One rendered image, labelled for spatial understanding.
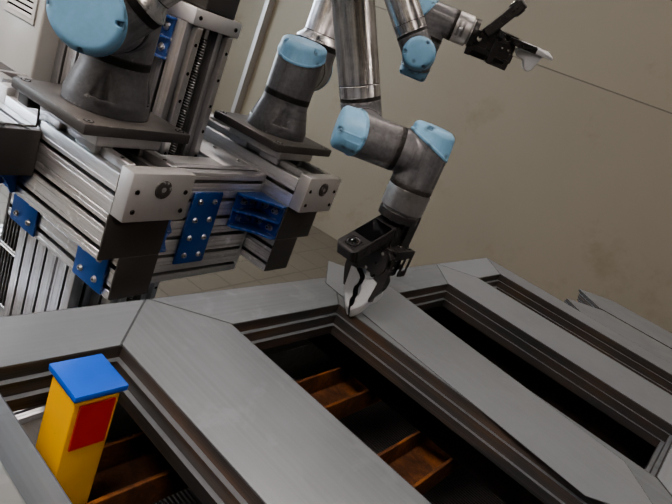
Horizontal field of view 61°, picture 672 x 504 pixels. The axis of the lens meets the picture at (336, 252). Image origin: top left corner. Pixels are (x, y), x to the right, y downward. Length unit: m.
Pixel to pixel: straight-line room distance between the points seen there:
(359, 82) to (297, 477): 0.66
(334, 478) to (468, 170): 3.24
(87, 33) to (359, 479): 0.70
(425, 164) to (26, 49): 0.97
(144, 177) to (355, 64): 0.40
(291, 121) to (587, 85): 2.50
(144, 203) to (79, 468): 0.46
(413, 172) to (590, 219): 2.73
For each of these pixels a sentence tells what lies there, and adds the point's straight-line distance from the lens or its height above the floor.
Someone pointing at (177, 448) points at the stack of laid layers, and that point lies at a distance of 0.70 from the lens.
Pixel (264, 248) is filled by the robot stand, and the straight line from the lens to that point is 1.43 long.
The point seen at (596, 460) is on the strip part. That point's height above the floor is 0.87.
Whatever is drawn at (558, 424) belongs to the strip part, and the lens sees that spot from 1.06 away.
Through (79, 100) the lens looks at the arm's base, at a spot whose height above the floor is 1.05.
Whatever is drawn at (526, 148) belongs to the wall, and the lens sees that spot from 3.70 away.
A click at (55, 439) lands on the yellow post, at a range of 0.71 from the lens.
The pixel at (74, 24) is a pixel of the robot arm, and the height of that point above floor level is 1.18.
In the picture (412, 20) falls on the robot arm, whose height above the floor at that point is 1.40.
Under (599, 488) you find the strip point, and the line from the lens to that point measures 0.96.
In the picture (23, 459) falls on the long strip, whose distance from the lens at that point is 0.61.
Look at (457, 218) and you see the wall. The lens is 3.82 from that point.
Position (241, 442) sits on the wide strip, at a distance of 0.67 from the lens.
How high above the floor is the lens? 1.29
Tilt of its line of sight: 19 degrees down
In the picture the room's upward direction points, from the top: 22 degrees clockwise
